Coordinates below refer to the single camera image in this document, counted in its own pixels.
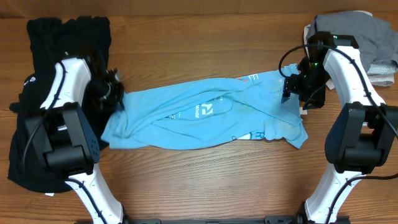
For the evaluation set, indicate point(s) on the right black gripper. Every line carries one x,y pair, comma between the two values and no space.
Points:
291,85

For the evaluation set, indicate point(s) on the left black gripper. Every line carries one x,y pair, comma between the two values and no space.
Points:
115,101

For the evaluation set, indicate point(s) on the light blue t-shirt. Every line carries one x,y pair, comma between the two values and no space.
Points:
209,112

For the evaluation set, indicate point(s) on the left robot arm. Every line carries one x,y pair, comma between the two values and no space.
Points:
62,138

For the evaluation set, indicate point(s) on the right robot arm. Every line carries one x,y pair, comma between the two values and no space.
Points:
362,135

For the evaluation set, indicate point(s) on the light patterned folded garment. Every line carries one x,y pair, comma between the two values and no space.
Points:
383,67

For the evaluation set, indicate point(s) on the beige folded garment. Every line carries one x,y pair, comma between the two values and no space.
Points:
381,81

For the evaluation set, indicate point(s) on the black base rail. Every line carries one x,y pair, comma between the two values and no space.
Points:
211,221

